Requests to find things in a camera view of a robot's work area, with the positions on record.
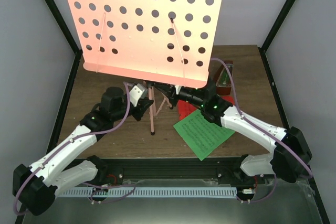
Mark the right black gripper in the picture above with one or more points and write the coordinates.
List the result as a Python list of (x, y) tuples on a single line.
[(170, 91)]

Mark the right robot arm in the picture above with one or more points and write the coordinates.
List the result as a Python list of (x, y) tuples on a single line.
[(288, 152)]

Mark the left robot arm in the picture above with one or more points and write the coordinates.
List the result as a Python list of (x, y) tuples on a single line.
[(38, 185)]

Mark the reddish-brown wooden metronome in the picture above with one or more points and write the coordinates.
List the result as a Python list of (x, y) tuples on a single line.
[(222, 80)]

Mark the white slotted cable duct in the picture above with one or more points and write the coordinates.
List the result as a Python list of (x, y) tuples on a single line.
[(155, 192)]

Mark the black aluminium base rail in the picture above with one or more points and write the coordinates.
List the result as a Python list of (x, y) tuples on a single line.
[(224, 170)]

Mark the pink music stand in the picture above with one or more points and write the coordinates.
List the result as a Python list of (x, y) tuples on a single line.
[(167, 41)]

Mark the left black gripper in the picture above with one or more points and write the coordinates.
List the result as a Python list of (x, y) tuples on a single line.
[(141, 108)]

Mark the green sheet music paper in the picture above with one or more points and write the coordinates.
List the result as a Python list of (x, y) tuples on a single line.
[(201, 136)]

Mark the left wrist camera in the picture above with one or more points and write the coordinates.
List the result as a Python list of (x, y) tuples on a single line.
[(138, 92)]

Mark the red paper sheet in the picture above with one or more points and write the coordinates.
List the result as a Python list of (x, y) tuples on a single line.
[(185, 109)]

